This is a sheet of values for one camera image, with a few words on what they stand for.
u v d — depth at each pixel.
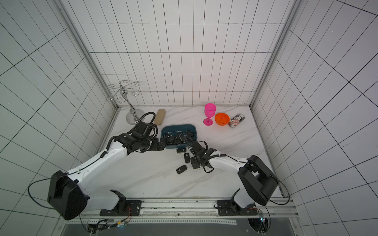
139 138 0.61
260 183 0.43
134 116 1.10
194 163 0.78
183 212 0.73
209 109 0.98
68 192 0.38
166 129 1.01
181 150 0.93
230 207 0.64
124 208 0.70
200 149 0.69
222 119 1.07
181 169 0.85
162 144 0.73
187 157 0.90
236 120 1.07
